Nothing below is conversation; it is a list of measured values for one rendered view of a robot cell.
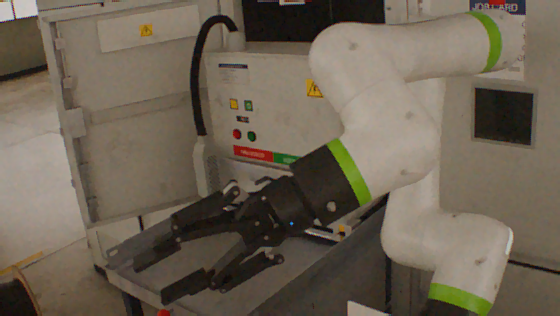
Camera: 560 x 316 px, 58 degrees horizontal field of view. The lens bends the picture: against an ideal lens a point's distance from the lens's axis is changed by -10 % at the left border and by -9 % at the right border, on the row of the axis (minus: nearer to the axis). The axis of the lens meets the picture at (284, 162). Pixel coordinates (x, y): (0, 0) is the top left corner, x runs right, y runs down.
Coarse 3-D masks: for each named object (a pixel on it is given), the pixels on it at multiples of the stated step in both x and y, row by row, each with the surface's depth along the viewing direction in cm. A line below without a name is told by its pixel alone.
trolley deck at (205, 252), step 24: (192, 240) 168; (216, 240) 167; (288, 240) 163; (312, 240) 162; (168, 264) 155; (192, 264) 154; (288, 264) 150; (360, 264) 150; (120, 288) 154; (144, 288) 144; (240, 288) 141; (264, 288) 140; (336, 288) 142; (192, 312) 132; (216, 312) 131; (240, 312) 130; (288, 312) 129; (312, 312) 134
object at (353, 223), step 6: (234, 204) 179; (318, 222) 158; (336, 222) 154; (342, 222) 153; (348, 222) 153; (354, 222) 153; (360, 222) 154; (312, 228) 160; (318, 228) 159; (324, 228) 157; (330, 228) 156; (348, 228) 152; (354, 228) 152; (324, 234) 158; (330, 234) 157; (342, 234) 154
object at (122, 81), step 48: (144, 0) 170; (192, 0) 179; (48, 48) 160; (96, 48) 170; (144, 48) 177; (192, 48) 184; (96, 96) 174; (144, 96) 182; (96, 144) 179; (144, 144) 187; (192, 144) 195; (96, 192) 183; (144, 192) 191; (192, 192) 200
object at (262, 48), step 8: (224, 48) 172; (248, 48) 167; (256, 48) 165; (264, 48) 163; (272, 48) 162; (280, 48) 160; (288, 48) 159; (296, 48) 158; (304, 48) 156; (280, 56) 148; (288, 56) 146; (296, 56) 145; (304, 56) 143; (208, 96) 171; (344, 128) 145; (376, 200) 166; (360, 208) 158; (368, 208) 162; (352, 216) 155; (360, 216) 159
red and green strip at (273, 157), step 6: (234, 150) 172; (240, 150) 170; (246, 150) 168; (252, 150) 167; (258, 150) 165; (264, 150) 164; (246, 156) 169; (252, 156) 168; (258, 156) 166; (264, 156) 164; (270, 156) 163; (276, 156) 161; (282, 156) 160; (288, 156) 158; (294, 156) 157; (300, 156) 155; (270, 162) 163; (276, 162) 162; (282, 162) 161; (288, 162) 159
